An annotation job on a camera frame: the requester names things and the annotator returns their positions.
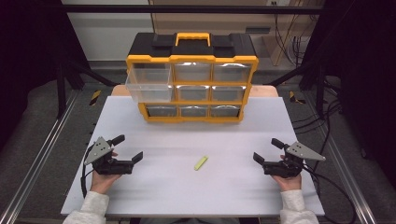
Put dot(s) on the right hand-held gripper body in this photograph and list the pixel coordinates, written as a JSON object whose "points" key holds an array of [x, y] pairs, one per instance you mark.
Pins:
{"points": [[283, 169]]}

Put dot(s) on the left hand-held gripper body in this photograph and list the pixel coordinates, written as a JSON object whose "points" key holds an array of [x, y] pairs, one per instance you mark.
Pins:
{"points": [[113, 167]]}

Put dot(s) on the small yellow-green stick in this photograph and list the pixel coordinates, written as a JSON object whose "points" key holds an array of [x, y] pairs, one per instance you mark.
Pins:
{"points": [[201, 163]]}

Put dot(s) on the clear plastic drawer bin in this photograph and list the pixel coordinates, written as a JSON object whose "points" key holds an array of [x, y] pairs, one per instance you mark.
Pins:
{"points": [[149, 84]]}

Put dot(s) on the person's right hand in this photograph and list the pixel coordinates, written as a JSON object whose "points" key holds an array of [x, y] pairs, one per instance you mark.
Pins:
{"points": [[291, 183]]}

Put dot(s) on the person's left hand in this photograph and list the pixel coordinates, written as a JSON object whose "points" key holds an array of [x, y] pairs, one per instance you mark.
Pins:
{"points": [[102, 183]]}

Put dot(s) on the yellow black tape marker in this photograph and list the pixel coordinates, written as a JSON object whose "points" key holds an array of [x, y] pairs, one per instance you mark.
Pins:
{"points": [[293, 97], [95, 97]]}

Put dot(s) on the wooden board under table top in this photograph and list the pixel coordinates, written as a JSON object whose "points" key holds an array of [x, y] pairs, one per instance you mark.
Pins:
{"points": [[267, 90]]}

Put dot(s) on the black metal stand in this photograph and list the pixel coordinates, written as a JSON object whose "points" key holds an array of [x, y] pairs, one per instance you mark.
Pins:
{"points": [[320, 90], [61, 90]]}

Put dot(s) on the set of clear drawers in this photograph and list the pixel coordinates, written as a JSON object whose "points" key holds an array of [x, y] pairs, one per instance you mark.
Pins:
{"points": [[232, 73]]}

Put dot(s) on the yellow black organizer cabinet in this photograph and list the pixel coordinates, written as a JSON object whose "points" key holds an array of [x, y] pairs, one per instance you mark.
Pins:
{"points": [[243, 46]]}

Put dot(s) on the dark curtain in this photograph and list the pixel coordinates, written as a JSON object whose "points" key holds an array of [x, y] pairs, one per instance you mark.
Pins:
{"points": [[367, 62], [28, 46]]}

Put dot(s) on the black metal crossbar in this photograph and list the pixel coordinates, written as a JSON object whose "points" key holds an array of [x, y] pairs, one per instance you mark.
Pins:
{"points": [[193, 9]]}

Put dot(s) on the aluminium floor rail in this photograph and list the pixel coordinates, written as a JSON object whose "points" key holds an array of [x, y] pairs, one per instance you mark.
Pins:
{"points": [[40, 154], [351, 186]]}

